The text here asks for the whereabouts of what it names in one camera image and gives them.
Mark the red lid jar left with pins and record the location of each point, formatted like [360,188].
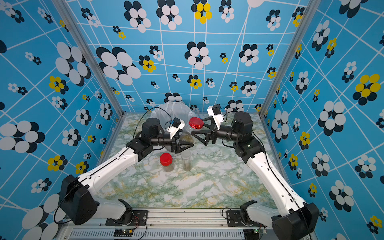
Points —
[166,161]

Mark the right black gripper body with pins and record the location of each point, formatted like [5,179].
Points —
[212,134]

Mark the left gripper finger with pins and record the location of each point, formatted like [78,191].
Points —
[176,138]
[182,146]

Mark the right aluminium corner post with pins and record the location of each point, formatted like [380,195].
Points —
[296,40]

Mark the right circuit board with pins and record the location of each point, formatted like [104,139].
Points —
[254,234]

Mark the left aluminium corner post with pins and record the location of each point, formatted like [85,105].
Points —
[80,40]

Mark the aluminium front rail frame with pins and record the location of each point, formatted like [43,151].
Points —
[167,224]

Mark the aluminium corner post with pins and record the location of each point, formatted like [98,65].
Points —
[80,40]
[296,40]

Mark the red jar lid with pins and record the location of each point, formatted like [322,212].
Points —
[196,123]

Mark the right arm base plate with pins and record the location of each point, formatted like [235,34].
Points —
[235,219]

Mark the circuit board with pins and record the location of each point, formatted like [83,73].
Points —
[254,234]
[123,233]

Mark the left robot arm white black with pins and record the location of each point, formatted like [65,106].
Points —
[78,195]

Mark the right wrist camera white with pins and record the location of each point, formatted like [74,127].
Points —
[216,114]

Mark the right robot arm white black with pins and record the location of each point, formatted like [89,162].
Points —
[293,218]

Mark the left circuit board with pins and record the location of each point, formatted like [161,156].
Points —
[123,233]

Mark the clear jar with mung beans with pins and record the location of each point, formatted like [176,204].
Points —
[186,134]

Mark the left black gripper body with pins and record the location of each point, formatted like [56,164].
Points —
[174,142]

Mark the white plastic bin liner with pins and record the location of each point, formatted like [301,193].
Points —
[170,110]

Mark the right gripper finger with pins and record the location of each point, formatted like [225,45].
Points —
[208,122]
[204,137]

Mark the lidless clear jar beans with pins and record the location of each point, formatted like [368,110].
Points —
[187,160]

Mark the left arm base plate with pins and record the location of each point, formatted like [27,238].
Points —
[138,218]

